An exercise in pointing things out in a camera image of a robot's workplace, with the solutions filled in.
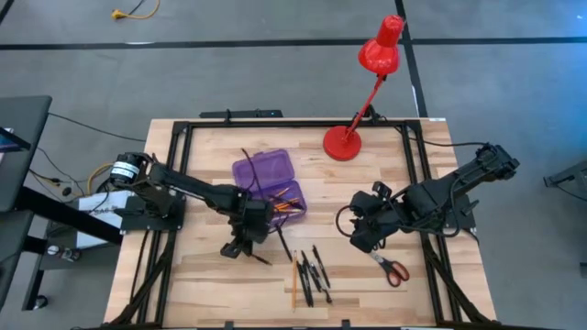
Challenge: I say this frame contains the black aluminium table frame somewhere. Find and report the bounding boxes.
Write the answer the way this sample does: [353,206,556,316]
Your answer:
[72,119,547,330]

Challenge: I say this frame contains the black floor cable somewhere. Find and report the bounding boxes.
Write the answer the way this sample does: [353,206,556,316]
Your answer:
[48,112,148,143]

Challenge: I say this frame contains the black pen scale print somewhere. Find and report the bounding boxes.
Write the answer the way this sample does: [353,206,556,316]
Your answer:
[300,249,316,308]
[312,245,331,290]

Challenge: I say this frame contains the black chair base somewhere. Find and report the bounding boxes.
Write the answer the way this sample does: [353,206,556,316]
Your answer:
[543,159,587,189]

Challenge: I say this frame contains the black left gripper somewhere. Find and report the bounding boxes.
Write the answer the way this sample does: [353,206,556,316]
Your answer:
[219,196,275,259]

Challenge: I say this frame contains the white box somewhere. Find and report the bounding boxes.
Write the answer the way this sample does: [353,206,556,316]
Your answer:
[75,191,135,249]

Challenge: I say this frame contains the tablet screen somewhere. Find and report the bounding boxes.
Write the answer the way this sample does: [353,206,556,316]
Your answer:
[0,126,32,153]

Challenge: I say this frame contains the scissors red black handles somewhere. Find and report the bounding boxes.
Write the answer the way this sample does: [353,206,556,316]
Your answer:
[368,249,412,289]

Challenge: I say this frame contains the black side desk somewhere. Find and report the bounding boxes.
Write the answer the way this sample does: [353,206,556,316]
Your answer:
[0,94,125,313]

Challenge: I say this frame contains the black power strip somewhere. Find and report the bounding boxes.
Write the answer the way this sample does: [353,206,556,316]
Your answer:
[199,108,284,119]

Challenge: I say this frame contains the purple plastic supply box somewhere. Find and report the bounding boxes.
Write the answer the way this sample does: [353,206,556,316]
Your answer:
[231,148,308,229]

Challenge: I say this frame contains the yellow floor cable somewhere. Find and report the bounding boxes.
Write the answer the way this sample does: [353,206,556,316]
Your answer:
[111,0,161,21]

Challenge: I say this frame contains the red desk lamp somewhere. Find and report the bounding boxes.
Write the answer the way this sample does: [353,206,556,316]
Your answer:
[322,14,405,162]

